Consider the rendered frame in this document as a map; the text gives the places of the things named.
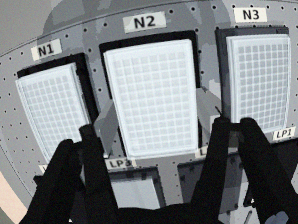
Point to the white label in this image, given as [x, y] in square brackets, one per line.
[250, 15]
[144, 22]
[46, 49]
[201, 152]
[120, 163]
[43, 167]
[287, 132]

